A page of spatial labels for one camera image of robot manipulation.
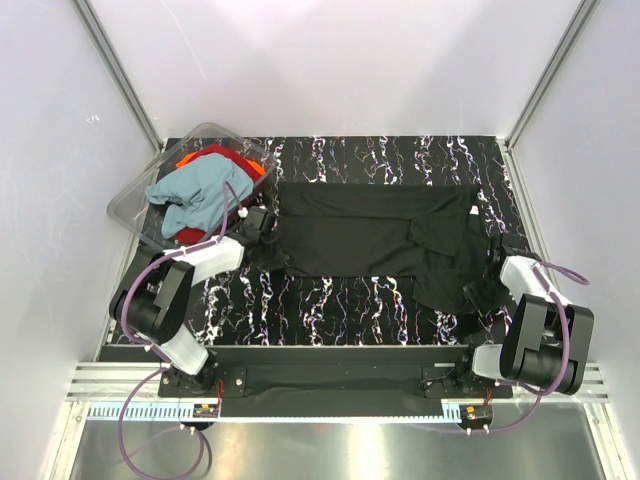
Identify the right aluminium frame post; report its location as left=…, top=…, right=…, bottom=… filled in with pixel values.
left=504, top=0, right=600, bottom=150

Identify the orange black connector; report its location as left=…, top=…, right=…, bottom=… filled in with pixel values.
left=461, top=405, right=493, bottom=424
left=192, top=403, right=220, bottom=419

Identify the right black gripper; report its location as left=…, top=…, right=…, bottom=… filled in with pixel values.
left=461, top=274, right=514, bottom=316

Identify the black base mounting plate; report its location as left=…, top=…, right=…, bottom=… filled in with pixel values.
left=159, top=346, right=496, bottom=414

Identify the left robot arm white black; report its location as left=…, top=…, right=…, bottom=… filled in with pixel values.
left=109, top=206, right=278, bottom=396

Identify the orange t shirt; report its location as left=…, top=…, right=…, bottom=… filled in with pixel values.
left=176, top=145, right=265, bottom=180

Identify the red t shirt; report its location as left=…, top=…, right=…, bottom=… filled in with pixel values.
left=174, top=144, right=265, bottom=245

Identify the aluminium frame post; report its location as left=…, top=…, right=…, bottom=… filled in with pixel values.
left=504, top=0, right=600, bottom=150
left=71, top=0, right=164, bottom=153

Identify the left aluminium frame post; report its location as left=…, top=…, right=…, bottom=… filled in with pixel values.
left=71, top=0, right=164, bottom=153

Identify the white slotted cable duct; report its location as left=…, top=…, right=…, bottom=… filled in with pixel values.
left=87, top=401, right=462, bottom=425

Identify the left orange black connector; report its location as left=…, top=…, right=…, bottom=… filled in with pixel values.
left=192, top=403, right=220, bottom=419

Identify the right orange black connector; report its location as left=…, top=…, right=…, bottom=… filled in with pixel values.
left=461, top=405, right=493, bottom=424

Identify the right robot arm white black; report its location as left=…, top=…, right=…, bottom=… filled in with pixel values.
left=453, top=243, right=594, bottom=397

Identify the black marbled table mat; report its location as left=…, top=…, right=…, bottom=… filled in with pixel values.
left=185, top=135, right=529, bottom=346

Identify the black t shirt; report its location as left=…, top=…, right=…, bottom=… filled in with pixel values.
left=274, top=182, right=491, bottom=315

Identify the light blue t shirt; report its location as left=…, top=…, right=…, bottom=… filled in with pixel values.
left=145, top=153, right=254, bottom=239

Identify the aluminium rail crossbar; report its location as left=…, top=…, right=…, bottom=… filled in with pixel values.
left=66, top=362, right=609, bottom=403

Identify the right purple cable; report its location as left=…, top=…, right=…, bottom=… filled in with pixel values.
left=487, top=259, right=591, bottom=434

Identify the clear plastic bin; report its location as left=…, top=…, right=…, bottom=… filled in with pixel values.
left=107, top=123, right=277, bottom=249

